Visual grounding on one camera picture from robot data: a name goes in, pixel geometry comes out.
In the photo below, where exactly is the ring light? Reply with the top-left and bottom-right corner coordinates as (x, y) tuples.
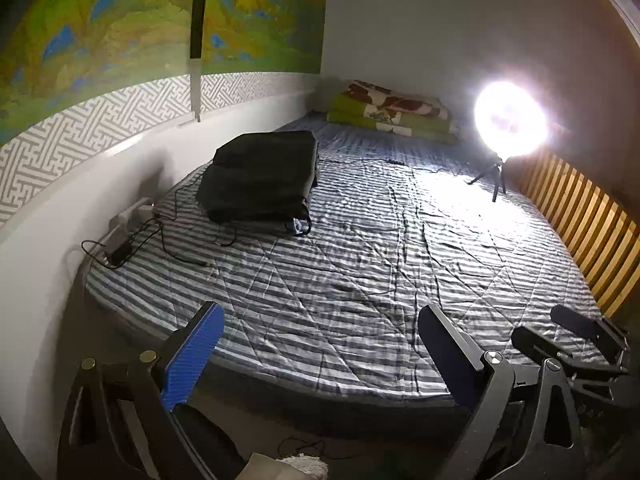
(472, 70), (551, 161)

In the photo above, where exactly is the black mini tripod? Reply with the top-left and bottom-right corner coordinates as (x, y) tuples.
(467, 155), (516, 203)

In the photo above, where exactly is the wooden slatted bed frame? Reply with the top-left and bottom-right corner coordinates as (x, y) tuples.
(515, 152), (640, 318)

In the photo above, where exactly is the black charger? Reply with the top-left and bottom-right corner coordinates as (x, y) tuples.
(105, 237), (136, 267)

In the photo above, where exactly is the white cloth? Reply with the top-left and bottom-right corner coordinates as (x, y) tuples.
(240, 452), (331, 480)

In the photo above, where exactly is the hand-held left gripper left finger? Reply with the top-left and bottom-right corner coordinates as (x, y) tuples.
(56, 301), (226, 480)

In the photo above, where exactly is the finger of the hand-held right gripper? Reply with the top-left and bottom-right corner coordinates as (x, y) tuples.
(550, 305), (631, 356)
(511, 326), (628, 378)

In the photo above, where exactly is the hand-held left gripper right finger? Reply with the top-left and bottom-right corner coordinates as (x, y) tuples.
(418, 304), (585, 480)

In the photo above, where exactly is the power strip with cables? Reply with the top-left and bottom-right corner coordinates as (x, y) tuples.
(80, 210), (166, 268)

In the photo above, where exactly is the blue white striped blanket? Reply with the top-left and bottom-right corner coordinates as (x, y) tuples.
(82, 112), (608, 408)

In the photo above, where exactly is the green yellow wall poster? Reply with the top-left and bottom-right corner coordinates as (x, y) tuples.
(0, 0), (328, 146)

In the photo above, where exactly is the black white hanging strap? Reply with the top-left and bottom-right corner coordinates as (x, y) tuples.
(189, 0), (213, 123)

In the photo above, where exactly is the stack of folded dark clothes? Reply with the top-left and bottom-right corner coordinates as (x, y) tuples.
(196, 160), (316, 237)

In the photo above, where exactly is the white power strip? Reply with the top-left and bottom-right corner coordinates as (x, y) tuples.
(109, 197), (153, 233)

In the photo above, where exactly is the black cable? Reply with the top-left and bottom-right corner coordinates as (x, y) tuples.
(160, 182), (238, 267)
(276, 437), (361, 462)

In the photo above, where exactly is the patterned pillow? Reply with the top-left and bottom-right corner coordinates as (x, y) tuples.
(326, 80), (458, 145)

